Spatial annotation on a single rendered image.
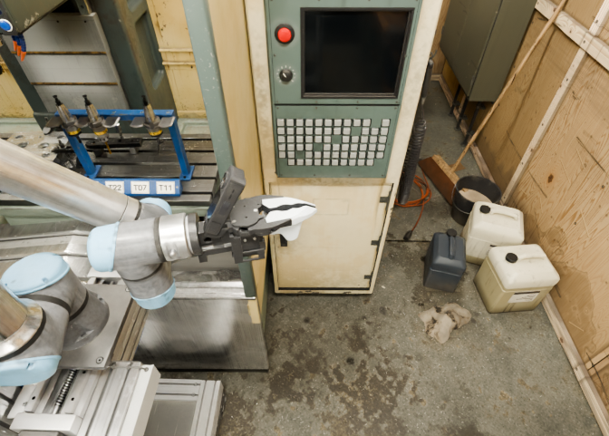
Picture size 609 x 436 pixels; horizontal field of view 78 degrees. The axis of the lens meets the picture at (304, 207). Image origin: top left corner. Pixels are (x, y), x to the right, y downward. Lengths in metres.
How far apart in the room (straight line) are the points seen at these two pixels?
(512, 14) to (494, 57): 0.29
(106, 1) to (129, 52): 0.24
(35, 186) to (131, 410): 0.59
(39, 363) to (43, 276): 0.18
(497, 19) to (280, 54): 2.00
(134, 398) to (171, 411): 0.91
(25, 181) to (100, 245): 0.17
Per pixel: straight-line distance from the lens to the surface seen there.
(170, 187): 1.73
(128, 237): 0.64
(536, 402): 2.43
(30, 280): 0.95
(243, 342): 1.81
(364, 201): 1.72
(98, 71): 2.32
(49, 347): 0.90
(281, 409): 2.12
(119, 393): 1.10
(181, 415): 1.97
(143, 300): 0.74
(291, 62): 1.27
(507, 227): 2.53
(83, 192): 0.75
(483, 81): 3.19
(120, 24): 2.20
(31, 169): 0.74
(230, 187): 0.58
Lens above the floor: 2.04
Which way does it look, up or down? 46 degrees down
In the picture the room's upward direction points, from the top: straight up
